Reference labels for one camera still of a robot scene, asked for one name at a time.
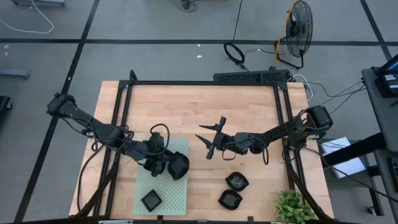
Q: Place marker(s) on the black box white labels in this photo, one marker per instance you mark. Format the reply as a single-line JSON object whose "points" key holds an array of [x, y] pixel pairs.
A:
{"points": [[385, 90]]}

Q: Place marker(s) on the grey cart base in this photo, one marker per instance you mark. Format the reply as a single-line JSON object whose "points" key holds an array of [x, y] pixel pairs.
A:
{"points": [[37, 2]]}

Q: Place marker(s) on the small black square dish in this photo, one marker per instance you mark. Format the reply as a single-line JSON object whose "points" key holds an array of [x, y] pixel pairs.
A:
{"points": [[151, 200]]}

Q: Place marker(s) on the grey desk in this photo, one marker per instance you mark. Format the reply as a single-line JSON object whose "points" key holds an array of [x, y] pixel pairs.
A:
{"points": [[381, 118]]}

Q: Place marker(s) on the grey table foot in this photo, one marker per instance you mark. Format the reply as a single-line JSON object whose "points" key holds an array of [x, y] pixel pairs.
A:
{"points": [[14, 74]]}

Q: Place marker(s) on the green artificial plant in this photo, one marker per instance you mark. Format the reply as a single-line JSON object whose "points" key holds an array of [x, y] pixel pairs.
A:
{"points": [[292, 207]]}

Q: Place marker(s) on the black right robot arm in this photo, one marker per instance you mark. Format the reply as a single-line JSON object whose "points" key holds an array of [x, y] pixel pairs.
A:
{"points": [[280, 133]]}

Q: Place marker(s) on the black chair base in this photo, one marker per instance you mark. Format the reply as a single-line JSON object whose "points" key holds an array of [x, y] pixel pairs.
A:
{"points": [[3, 104]]}

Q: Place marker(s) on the mint green perforated rack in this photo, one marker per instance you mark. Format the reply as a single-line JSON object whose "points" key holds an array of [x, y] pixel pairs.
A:
{"points": [[174, 193]]}

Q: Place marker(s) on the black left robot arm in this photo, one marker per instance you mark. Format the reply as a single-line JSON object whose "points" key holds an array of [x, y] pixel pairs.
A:
{"points": [[102, 133]]}

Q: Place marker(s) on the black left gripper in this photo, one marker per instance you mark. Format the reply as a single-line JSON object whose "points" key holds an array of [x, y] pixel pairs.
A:
{"points": [[155, 152]]}

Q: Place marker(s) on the black laptop blue screen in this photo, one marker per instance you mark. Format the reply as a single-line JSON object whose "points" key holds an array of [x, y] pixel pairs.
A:
{"points": [[393, 66]]}

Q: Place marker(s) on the black perforated control box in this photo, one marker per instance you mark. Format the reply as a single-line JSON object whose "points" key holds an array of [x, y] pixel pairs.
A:
{"points": [[248, 76]]}

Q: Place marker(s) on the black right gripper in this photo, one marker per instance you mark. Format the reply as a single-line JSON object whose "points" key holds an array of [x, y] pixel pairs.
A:
{"points": [[230, 143]]}

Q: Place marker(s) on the black aluminium rig frame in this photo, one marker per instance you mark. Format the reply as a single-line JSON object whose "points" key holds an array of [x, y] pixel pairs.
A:
{"points": [[202, 83]]}

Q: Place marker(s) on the black diagonal desk beam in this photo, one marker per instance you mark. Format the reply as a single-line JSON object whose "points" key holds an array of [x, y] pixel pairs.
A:
{"points": [[354, 151]]}

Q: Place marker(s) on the black floor fan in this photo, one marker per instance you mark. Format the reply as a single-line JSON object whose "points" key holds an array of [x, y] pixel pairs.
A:
{"points": [[299, 29]]}

